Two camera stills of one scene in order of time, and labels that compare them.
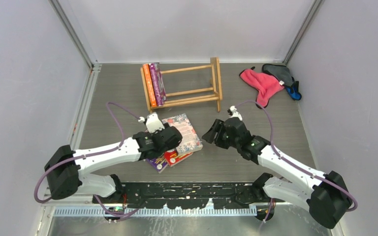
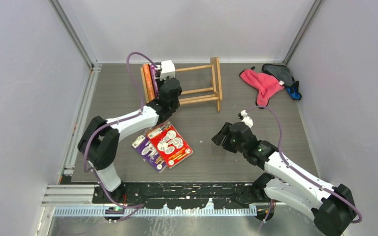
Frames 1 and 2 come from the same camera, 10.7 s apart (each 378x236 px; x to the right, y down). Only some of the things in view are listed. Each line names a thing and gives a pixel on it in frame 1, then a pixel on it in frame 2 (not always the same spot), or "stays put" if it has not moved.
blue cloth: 293,90 stays put
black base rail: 217,195 stays put
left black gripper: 166,126 → 163,82
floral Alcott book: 190,142 → 157,71
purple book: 159,91 stays put
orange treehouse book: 149,85 stays put
